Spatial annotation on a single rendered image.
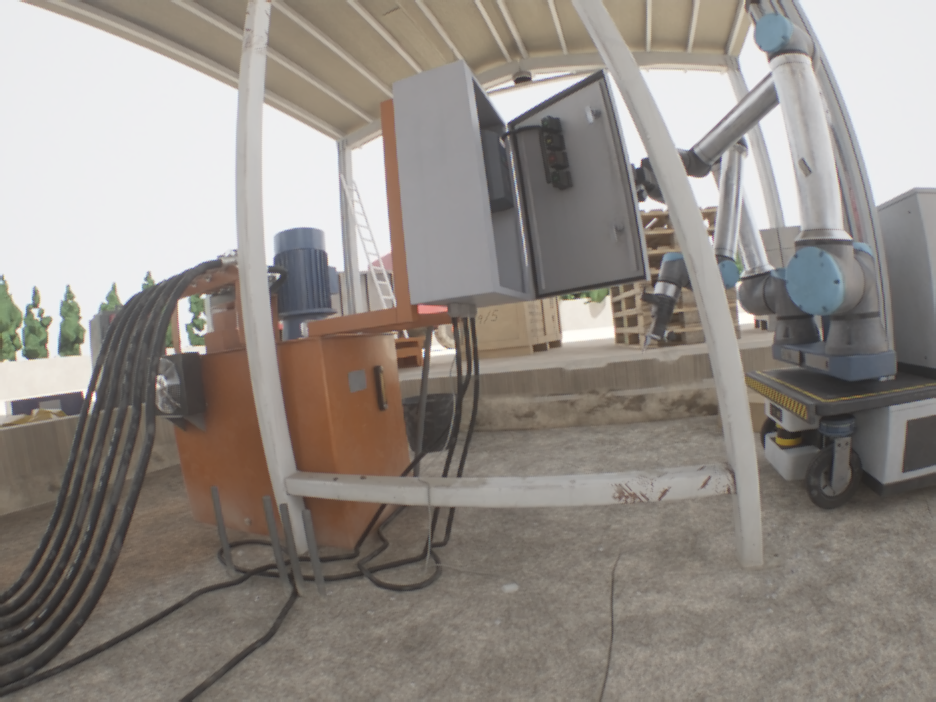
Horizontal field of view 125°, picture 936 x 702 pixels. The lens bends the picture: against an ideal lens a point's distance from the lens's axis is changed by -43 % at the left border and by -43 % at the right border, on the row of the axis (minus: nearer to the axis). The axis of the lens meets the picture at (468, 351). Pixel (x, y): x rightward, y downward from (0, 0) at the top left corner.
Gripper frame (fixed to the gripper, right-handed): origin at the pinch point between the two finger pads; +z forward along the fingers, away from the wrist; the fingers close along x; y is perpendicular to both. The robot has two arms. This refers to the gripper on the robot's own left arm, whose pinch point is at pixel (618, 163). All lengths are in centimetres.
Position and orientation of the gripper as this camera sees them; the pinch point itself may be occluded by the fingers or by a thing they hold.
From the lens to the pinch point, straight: 118.1
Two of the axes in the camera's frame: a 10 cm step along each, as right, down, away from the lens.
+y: 1.1, 9.9, 0.3
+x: -6.0, 0.5, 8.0
